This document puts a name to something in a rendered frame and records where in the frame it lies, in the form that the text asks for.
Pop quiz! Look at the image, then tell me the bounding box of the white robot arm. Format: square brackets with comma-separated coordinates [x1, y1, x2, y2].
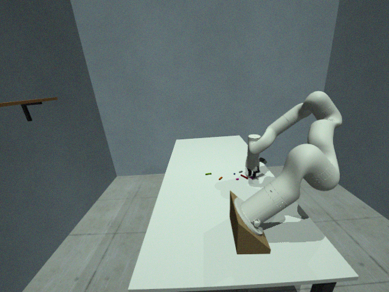
[234, 91, 342, 235]

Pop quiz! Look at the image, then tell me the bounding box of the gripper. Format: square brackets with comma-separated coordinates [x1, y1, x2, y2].
[245, 156, 260, 178]

